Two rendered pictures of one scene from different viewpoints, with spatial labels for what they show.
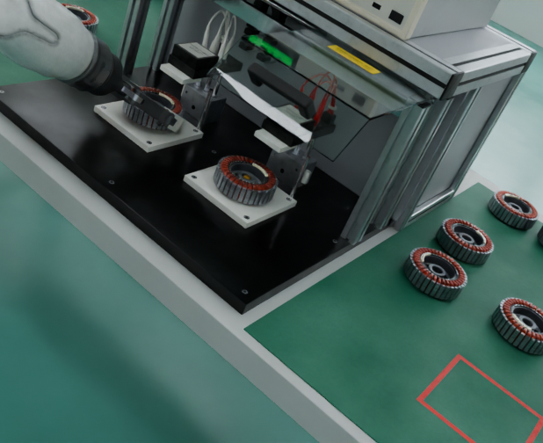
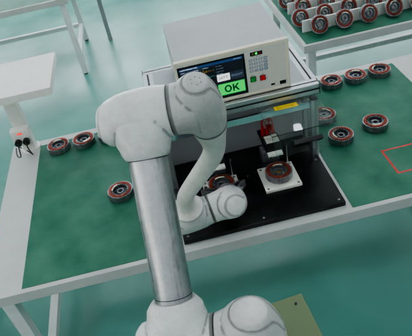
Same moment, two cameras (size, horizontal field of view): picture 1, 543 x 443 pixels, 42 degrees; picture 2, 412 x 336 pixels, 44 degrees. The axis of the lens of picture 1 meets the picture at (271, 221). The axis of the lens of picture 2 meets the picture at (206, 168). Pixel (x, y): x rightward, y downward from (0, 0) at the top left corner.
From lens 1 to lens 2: 1.33 m
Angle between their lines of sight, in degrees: 24
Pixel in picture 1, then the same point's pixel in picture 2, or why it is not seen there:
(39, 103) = not seen: hidden behind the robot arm
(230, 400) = (276, 245)
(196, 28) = (175, 145)
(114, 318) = (209, 271)
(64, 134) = (227, 223)
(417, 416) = (405, 177)
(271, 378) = (374, 209)
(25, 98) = not seen: hidden behind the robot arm
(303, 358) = (371, 196)
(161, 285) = (319, 224)
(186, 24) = not seen: hidden behind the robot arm
